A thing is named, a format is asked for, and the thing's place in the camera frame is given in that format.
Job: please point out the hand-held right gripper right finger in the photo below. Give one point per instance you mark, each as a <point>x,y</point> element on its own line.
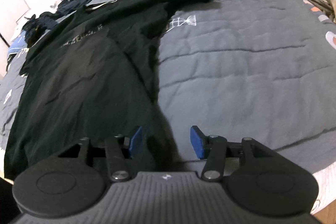
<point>198,142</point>

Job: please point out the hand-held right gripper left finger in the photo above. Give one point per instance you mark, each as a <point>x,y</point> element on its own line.
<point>135,142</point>

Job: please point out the black printed sweatshirt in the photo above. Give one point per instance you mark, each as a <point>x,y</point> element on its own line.
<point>78,82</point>

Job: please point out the grey printed quilt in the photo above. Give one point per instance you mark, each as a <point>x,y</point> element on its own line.
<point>236,69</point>

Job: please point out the white patterned bed sheet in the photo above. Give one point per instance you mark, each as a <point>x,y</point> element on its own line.
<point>325,182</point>

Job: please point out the navy dotted garment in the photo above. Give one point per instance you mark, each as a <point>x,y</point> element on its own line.
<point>39,24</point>

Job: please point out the blue pillow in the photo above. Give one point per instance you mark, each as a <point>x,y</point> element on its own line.
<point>18,43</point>

